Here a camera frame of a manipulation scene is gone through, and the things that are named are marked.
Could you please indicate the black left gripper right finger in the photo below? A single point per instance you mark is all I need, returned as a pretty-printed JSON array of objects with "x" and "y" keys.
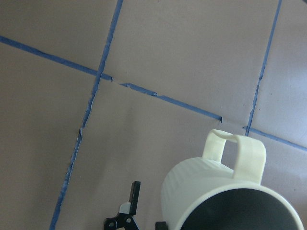
[{"x": 161, "y": 225}]

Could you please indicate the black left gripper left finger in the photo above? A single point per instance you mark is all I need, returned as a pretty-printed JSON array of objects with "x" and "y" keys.
[{"x": 125, "y": 216}]

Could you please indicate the white cup with handle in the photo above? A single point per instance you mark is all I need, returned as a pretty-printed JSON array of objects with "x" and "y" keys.
[{"x": 221, "y": 190}]

